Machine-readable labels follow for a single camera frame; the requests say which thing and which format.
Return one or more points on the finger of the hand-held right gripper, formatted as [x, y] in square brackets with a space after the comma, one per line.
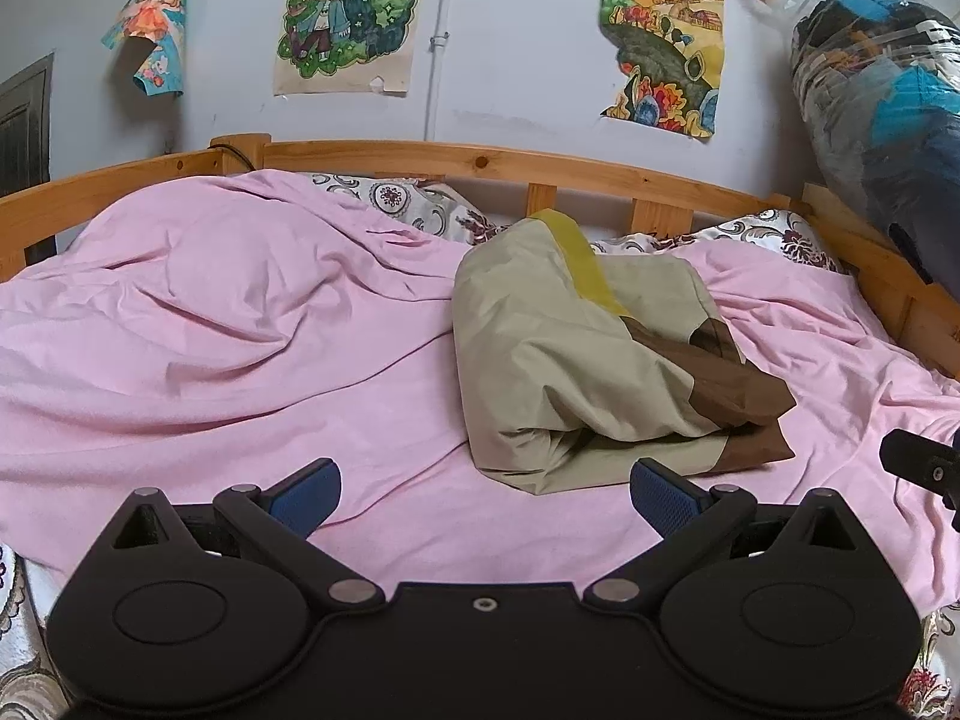
[921, 463]

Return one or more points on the dark door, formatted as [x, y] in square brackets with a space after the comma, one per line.
[26, 142]

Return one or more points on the blond cartoon figure wall poster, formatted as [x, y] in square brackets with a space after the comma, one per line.
[345, 15]

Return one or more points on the beige yellow brown cloth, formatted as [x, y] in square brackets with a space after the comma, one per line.
[570, 360]

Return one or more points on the clear plastic bag of clothes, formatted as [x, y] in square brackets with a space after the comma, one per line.
[877, 105]

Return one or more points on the pink bed sheet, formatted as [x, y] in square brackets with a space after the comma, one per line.
[225, 345]

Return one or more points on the wooden bed frame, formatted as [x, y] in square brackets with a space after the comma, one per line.
[480, 161]

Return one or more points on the colourful landscape wall poster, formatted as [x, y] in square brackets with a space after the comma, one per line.
[664, 45]

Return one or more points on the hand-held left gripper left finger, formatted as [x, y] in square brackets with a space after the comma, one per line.
[309, 495]

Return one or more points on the floral patterned mattress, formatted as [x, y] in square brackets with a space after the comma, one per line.
[405, 199]

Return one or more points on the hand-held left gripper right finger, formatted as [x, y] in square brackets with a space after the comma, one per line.
[661, 499]

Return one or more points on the white wall pipe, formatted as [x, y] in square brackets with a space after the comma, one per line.
[439, 37]

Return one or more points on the orange cartoon girl wall poster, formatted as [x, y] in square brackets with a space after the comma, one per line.
[154, 22]

